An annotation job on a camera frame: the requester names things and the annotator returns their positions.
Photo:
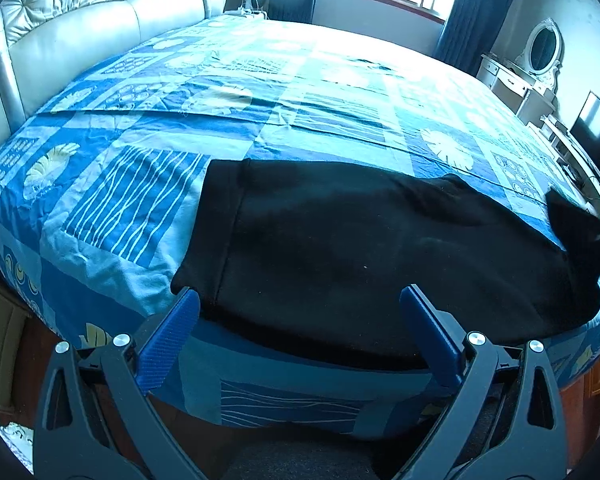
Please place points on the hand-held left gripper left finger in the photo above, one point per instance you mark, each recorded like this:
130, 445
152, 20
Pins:
172, 340

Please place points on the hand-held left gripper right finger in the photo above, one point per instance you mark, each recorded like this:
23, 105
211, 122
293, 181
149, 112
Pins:
430, 332

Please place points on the black pants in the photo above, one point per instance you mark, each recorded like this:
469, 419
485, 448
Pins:
360, 245

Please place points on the white television stand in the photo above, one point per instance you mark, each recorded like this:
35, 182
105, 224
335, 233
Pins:
580, 160

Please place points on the black flat television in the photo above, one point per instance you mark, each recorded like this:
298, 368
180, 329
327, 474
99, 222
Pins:
597, 122

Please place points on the cream bedside cabinet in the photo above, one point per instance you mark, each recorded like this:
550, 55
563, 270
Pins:
0, 350

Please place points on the white lace cloth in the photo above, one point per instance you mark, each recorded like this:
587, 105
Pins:
17, 440

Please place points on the white vanity table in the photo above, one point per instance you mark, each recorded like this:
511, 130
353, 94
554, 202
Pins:
510, 82

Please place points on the oval vanity mirror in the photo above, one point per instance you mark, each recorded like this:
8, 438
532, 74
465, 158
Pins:
542, 50

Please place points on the blue patterned bedsheet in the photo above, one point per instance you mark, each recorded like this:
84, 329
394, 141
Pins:
190, 110

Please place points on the cream tufted leather headboard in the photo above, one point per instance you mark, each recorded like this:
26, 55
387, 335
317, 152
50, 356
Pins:
95, 15

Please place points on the wooden bed frame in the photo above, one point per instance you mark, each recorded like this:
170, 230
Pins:
597, 380

